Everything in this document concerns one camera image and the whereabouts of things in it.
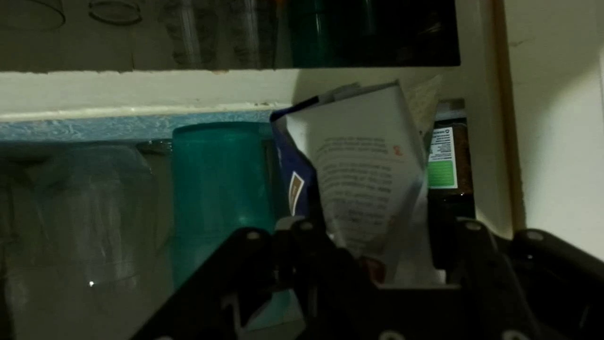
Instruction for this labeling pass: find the teal plastic cup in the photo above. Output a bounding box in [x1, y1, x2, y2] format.
[170, 122, 285, 318]

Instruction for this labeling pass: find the bottle with green label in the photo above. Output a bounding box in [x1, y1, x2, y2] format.
[424, 118, 475, 220]

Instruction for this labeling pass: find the blue and white packet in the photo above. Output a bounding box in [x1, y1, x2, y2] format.
[270, 80, 441, 290]

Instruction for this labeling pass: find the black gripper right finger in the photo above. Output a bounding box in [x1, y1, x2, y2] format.
[426, 207, 604, 340]

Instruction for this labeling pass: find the clear drinking glass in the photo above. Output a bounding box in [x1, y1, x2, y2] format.
[11, 146, 175, 340]

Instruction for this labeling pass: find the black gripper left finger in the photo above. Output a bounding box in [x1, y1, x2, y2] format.
[130, 216, 379, 340]

